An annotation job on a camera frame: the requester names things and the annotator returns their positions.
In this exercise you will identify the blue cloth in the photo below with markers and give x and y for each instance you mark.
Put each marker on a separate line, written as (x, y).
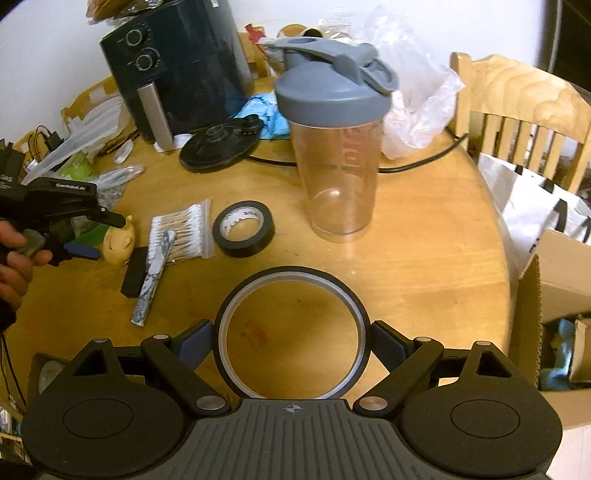
(556, 355)

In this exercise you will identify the large clear plastic bag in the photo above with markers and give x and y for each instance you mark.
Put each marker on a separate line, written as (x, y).
(78, 138)

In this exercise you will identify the bag of bread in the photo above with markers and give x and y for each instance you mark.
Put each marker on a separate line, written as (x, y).
(124, 7)

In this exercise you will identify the black charger plug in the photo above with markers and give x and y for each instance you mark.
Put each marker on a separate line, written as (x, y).
(53, 138)

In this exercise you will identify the person's left hand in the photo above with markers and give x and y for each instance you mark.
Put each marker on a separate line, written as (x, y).
(16, 277)

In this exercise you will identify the dark blue air fryer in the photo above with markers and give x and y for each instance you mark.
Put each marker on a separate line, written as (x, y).
(184, 69)

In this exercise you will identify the cotton swab pack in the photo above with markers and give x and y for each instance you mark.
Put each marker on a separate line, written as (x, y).
(184, 235)

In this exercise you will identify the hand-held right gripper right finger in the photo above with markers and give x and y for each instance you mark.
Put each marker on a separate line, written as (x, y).
(387, 346)

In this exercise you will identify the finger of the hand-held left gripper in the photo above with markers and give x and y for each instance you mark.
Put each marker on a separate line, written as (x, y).
(108, 218)
(83, 252)

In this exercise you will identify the black rectangular box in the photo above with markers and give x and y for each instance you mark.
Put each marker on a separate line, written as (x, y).
(135, 274)

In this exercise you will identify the white paper bag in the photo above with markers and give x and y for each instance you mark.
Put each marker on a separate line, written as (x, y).
(526, 203)

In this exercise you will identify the black kettle base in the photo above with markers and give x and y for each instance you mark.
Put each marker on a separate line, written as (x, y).
(217, 145)

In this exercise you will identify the crumpled clear bubble wrap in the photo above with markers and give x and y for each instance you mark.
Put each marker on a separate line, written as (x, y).
(415, 106)

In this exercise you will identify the black tape roll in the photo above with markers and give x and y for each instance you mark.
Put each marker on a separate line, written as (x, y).
(247, 240)

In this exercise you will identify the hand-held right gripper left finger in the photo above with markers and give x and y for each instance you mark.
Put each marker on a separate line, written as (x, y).
(196, 345)

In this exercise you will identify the round wooden desktop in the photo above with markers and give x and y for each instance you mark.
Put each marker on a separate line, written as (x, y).
(415, 230)

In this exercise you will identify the blue face mask pack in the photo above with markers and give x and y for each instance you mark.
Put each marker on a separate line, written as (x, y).
(270, 113)

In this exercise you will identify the white ribbon loop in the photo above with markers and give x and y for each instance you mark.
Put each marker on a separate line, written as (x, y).
(123, 152)

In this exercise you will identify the small wooden figurine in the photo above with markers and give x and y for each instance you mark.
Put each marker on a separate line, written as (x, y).
(119, 242)

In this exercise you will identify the large cardboard box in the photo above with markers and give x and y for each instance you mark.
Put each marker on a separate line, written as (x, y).
(531, 323)

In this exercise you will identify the marbled silver stick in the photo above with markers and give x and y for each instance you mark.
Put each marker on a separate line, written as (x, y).
(150, 286)

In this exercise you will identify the clear shaker bottle grey lid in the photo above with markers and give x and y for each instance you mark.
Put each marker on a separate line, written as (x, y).
(337, 152)

